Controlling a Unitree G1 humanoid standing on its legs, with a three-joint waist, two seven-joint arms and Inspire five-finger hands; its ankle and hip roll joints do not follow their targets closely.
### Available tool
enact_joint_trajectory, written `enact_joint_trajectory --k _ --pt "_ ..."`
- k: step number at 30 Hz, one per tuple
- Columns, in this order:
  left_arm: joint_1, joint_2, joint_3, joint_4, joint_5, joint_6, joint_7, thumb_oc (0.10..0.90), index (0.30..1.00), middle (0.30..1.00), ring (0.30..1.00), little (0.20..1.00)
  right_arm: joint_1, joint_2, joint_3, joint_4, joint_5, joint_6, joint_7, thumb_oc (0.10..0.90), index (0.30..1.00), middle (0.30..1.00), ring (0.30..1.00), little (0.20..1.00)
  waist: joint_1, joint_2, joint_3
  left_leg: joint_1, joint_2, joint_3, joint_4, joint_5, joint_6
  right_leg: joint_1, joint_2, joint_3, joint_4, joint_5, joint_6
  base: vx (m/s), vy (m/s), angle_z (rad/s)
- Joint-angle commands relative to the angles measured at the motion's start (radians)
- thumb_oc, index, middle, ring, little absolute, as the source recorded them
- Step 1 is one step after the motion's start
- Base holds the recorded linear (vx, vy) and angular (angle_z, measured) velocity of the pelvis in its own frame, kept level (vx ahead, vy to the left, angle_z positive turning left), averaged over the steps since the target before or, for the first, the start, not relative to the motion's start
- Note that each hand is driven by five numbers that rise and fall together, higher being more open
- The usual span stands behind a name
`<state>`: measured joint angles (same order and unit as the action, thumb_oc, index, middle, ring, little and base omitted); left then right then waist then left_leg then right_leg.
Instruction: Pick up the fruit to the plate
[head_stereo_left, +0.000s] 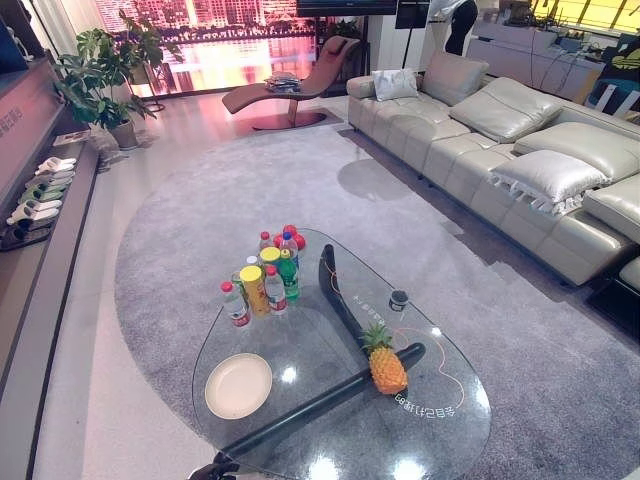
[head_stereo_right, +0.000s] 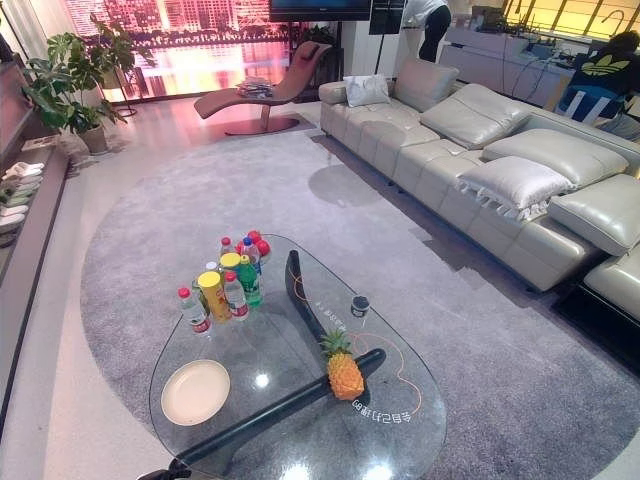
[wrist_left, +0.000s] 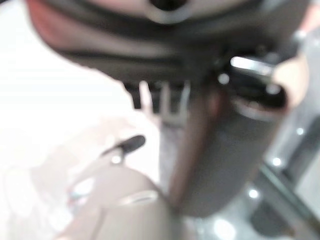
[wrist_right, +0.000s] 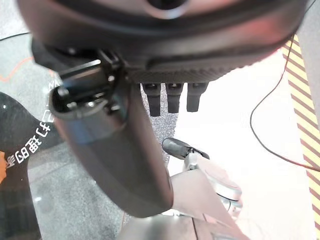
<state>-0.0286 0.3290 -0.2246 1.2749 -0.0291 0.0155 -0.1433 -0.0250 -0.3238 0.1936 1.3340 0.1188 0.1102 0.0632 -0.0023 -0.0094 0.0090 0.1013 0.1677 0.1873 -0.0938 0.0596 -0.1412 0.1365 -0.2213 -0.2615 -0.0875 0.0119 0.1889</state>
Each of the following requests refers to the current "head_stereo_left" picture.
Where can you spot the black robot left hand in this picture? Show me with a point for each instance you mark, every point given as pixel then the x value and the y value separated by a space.
pixel 215 469

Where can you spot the cream round plate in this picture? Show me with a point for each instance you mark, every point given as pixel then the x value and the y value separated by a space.
pixel 238 386

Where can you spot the red-capped water bottle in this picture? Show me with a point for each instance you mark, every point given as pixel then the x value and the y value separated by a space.
pixel 236 307
pixel 265 241
pixel 275 295

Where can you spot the yellow chip can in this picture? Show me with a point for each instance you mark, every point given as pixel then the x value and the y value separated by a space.
pixel 256 292
pixel 270 257

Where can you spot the yellow pineapple with green crown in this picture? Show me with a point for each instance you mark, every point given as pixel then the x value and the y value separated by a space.
pixel 388 372

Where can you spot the black table base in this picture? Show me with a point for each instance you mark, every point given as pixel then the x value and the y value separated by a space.
pixel 340 305

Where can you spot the green soda bottle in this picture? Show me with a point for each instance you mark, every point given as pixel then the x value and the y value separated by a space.
pixel 290 275

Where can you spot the white-capped clear bottle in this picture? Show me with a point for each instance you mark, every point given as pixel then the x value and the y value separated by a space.
pixel 251 260

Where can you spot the small jar with black lid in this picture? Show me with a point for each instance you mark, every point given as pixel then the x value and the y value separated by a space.
pixel 398 300

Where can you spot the grey oval rug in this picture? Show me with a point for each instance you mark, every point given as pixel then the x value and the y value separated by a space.
pixel 250 180

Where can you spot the black slipper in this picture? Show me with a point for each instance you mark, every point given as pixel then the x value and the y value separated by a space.
pixel 25 239

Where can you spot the white slipper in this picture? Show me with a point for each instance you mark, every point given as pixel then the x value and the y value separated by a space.
pixel 52 176
pixel 56 164
pixel 32 212

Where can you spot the green slipper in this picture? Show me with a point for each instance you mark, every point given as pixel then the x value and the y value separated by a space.
pixel 40 200
pixel 46 191

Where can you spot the booklet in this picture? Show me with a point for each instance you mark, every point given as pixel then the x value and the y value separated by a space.
pixel 71 138

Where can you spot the stack of folded cloths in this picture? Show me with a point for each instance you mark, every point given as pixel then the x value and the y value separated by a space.
pixel 281 84

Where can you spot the beige leather sofa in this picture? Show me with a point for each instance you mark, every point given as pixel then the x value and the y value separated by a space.
pixel 450 155

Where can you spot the brown lounge chair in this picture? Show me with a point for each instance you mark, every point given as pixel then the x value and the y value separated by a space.
pixel 320 82

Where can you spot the large monstera plant in pot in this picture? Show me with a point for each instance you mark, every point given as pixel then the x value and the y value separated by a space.
pixel 95 85

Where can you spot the small silver throw pillow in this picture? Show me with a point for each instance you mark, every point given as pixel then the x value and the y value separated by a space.
pixel 395 85

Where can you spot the large city scene display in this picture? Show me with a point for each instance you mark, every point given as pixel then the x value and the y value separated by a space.
pixel 225 40

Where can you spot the tall leafy plant in pot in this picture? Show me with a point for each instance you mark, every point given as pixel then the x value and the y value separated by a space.
pixel 145 40

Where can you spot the silver fringed pillow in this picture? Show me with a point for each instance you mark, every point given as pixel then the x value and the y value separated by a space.
pixel 547 180

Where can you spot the beige square cushion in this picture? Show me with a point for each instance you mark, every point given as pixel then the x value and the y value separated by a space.
pixel 454 77

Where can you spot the beige leather back cushion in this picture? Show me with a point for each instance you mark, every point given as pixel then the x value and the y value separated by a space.
pixel 510 112
pixel 585 145

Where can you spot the black television screen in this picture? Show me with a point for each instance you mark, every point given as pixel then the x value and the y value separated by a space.
pixel 345 6

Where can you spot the black stand with panel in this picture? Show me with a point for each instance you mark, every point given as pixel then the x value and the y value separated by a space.
pixel 412 14

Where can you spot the white sideboard cabinet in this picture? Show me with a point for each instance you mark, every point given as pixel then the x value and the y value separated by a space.
pixel 510 57

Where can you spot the person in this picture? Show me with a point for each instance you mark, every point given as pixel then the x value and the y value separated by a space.
pixel 459 25

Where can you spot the colourful framed painting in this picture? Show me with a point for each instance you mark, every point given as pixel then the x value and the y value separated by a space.
pixel 617 75

